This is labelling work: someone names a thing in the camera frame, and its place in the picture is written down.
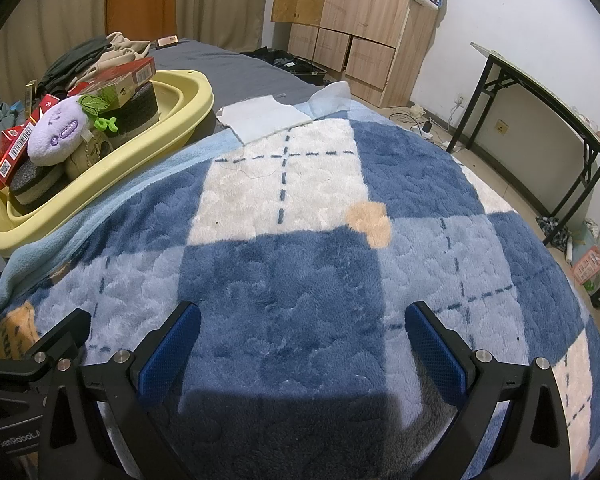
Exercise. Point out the beige curtain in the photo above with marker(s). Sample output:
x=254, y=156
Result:
x=45, y=10
x=220, y=0

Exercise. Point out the white power strip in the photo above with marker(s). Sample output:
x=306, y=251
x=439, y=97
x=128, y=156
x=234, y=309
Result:
x=431, y=133

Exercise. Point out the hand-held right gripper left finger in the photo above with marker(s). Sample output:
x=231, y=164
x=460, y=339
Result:
x=170, y=355

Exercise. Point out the small copper box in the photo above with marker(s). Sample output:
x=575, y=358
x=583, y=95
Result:
x=166, y=41

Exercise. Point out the large red box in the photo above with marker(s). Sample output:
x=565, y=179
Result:
x=120, y=72

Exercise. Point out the slim gold box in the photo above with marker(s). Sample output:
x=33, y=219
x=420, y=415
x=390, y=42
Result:
x=31, y=97

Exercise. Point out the blue plaid fleece blanket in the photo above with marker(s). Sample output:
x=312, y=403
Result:
x=305, y=285

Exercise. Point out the yellow plastic basin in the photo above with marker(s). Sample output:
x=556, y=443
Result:
x=180, y=105

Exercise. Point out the white cloth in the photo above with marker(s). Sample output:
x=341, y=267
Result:
x=260, y=117

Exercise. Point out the yellow wall socket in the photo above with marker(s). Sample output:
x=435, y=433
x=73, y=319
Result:
x=502, y=126

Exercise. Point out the dark plaid cloth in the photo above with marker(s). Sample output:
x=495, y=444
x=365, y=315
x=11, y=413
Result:
x=552, y=230

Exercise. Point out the dark green garment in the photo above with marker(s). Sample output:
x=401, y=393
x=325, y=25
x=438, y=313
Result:
x=72, y=60

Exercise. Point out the black folding table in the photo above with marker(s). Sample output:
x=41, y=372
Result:
x=530, y=75

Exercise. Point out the pink paper bag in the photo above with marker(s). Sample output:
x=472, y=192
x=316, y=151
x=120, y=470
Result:
x=587, y=265

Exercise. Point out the black open suitcase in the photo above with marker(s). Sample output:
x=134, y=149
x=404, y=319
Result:
x=290, y=62

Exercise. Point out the wooden wardrobe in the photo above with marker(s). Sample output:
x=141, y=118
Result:
x=365, y=10

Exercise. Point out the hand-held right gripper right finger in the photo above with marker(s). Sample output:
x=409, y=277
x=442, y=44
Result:
x=437, y=355

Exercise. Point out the beige garment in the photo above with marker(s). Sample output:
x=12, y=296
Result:
x=122, y=52

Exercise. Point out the black foam disc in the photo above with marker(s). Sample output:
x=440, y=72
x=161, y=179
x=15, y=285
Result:
x=137, y=110
x=32, y=185

